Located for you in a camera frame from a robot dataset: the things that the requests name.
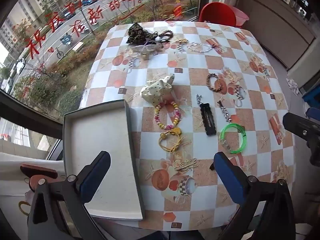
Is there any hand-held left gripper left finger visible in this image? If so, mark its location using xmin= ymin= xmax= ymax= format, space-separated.
xmin=27 ymin=151 xmax=112 ymax=240

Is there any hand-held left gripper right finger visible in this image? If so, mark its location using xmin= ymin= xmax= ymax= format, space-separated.
xmin=213 ymin=151 xmax=297 ymax=240

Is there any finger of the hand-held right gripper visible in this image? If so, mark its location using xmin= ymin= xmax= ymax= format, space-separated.
xmin=283 ymin=112 xmax=320 ymax=167

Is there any grey shallow box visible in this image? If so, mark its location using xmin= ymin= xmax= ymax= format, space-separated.
xmin=62 ymin=99 xmax=145 ymax=221

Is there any green translucent bracelet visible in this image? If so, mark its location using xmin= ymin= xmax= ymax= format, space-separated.
xmin=219 ymin=123 xmax=247 ymax=154

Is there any silver rhinestone hair clip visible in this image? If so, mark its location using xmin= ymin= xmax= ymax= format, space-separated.
xmin=217 ymin=100 xmax=233 ymax=123

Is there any yellow hair tie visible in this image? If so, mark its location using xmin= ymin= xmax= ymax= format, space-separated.
xmin=158 ymin=127 xmax=185 ymax=155

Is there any pink yellow beaded bracelet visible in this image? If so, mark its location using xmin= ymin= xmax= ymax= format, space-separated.
xmin=154 ymin=100 xmax=182 ymax=130

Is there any cream polka dot scrunchie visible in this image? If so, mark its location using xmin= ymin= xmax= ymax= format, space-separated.
xmin=140 ymin=74 xmax=175 ymax=105

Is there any blue plastic stool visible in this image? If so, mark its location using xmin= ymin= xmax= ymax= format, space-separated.
xmin=302 ymin=86 xmax=320 ymax=120

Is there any white patterned slipper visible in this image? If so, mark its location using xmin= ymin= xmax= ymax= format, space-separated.
xmin=286 ymin=78 xmax=300 ymax=95

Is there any beige bunny hair clip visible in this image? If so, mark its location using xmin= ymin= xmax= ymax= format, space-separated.
xmin=174 ymin=158 xmax=199 ymax=173

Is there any black long hair clip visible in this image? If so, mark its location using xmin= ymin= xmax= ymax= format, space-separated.
xmin=200 ymin=102 xmax=217 ymax=137

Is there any checkered printed tablecloth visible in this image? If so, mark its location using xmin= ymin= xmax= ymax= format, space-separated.
xmin=79 ymin=21 xmax=297 ymax=232

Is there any grey counter cabinet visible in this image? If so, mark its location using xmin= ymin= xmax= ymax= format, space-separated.
xmin=237 ymin=0 xmax=320 ymax=68

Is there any pink plastic basin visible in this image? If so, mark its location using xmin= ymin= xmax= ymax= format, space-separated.
xmin=231 ymin=5 xmax=250 ymax=28

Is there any clear hair claw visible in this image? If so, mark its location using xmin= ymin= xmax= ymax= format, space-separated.
xmin=129 ymin=42 xmax=163 ymax=55

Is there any red plastic chair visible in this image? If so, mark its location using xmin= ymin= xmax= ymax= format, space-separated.
xmin=199 ymin=2 xmax=237 ymax=27

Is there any leopard print scrunchie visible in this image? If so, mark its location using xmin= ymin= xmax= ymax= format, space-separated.
xmin=126 ymin=22 xmax=153 ymax=44

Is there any yellow ring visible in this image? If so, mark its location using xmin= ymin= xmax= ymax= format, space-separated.
xmin=18 ymin=200 xmax=32 ymax=215

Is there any clear beaded bracelet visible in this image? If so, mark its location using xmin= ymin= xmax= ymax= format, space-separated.
xmin=189 ymin=42 xmax=213 ymax=53

